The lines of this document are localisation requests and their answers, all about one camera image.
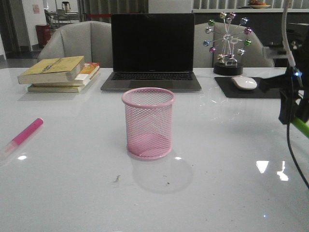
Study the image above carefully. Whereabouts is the pink highlighter pen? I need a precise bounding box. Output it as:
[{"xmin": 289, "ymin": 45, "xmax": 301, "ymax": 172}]
[{"xmin": 0, "ymin": 118, "xmax": 43, "ymax": 165}]

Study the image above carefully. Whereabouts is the fruit bowl on counter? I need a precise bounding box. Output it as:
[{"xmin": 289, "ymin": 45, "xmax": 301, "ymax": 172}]
[{"xmin": 248, "ymin": 0, "xmax": 270, "ymax": 9}]

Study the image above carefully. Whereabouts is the pink mesh pen holder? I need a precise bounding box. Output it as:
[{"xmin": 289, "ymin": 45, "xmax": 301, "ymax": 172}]
[{"xmin": 122, "ymin": 87, "xmax": 175, "ymax": 160}]

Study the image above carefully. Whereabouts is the grey armchair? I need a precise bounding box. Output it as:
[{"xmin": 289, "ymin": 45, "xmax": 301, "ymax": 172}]
[
  {"xmin": 193, "ymin": 22, "xmax": 274, "ymax": 68},
  {"xmin": 38, "ymin": 21, "xmax": 113, "ymax": 68}
]

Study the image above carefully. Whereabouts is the grey right armchair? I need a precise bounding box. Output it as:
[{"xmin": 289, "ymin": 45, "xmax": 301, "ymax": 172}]
[{"xmin": 193, "ymin": 22, "xmax": 274, "ymax": 68}]

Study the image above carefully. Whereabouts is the ferris wheel desk ornament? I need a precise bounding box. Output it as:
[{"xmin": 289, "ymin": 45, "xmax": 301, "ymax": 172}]
[{"xmin": 202, "ymin": 12, "xmax": 253, "ymax": 76}]

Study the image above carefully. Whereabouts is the black mouse pad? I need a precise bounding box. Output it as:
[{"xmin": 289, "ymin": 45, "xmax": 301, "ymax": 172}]
[{"xmin": 214, "ymin": 77, "xmax": 280, "ymax": 99}]

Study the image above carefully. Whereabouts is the red trash bin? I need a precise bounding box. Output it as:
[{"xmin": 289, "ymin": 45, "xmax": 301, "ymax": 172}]
[{"xmin": 36, "ymin": 24, "xmax": 51, "ymax": 48}]

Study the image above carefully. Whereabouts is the white computer mouse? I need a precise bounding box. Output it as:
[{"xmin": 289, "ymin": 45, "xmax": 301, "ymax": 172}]
[{"xmin": 231, "ymin": 76, "xmax": 257, "ymax": 90}]

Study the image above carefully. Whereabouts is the grey left armchair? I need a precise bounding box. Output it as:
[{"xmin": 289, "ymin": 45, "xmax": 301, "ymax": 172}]
[{"xmin": 38, "ymin": 21, "xmax": 113, "ymax": 68}]

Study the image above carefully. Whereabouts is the grey open laptop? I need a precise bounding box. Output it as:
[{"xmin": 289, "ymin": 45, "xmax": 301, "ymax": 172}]
[{"xmin": 100, "ymin": 13, "xmax": 201, "ymax": 92}]

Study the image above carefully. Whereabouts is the orange middle book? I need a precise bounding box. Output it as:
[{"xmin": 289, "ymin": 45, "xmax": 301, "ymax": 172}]
[{"xmin": 33, "ymin": 62, "xmax": 99, "ymax": 87}]

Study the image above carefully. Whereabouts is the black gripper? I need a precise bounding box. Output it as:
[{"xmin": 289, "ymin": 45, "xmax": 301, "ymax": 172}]
[{"xmin": 259, "ymin": 30, "xmax": 309, "ymax": 125}]

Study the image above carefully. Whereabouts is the green highlighter pen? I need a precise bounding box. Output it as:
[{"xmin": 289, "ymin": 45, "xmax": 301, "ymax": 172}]
[{"xmin": 292, "ymin": 117, "xmax": 309, "ymax": 138}]

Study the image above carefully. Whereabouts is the white cable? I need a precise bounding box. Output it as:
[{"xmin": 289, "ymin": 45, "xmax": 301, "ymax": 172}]
[{"xmin": 281, "ymin": 0, "xmax": 296, "ymax": 67}]

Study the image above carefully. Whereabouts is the bottom pale book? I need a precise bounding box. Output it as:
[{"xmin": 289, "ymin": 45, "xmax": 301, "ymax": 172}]
[{"xmin": 28, "ymin": 72, "xmax": 98, "ymax": 93}]

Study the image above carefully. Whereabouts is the yellow top book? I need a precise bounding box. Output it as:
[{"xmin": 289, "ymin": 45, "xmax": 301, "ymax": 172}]
[{"xmin": 18, "ymin": 56, "xmax": 84, "ymax": 84}]

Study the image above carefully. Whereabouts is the black cable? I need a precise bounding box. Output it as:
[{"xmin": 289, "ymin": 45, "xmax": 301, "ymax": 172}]
[{"xmin": 286, "ymin": 70, "xmax": 309, "ymax": 190}]

